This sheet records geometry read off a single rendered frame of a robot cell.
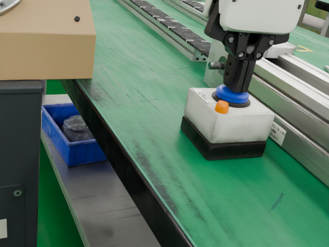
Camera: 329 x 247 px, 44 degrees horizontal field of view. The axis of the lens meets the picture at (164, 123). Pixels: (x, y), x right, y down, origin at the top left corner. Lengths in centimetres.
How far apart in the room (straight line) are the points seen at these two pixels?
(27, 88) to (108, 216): 70
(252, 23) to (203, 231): 22
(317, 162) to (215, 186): 13
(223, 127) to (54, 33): 29
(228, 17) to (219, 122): 11
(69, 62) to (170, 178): 28
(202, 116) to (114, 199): 87
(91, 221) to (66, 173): 25
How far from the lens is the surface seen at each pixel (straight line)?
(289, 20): 47
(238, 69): 47
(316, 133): 50
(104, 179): 140
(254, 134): 49
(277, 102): 55
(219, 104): 45
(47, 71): 63
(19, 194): 70
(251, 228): 39
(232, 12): 43
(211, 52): 70
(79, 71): 64
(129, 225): 123
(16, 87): 61
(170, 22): 98
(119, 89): 63
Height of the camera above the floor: 101
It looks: 26 degrees down
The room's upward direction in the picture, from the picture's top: 10 degrees clockwise
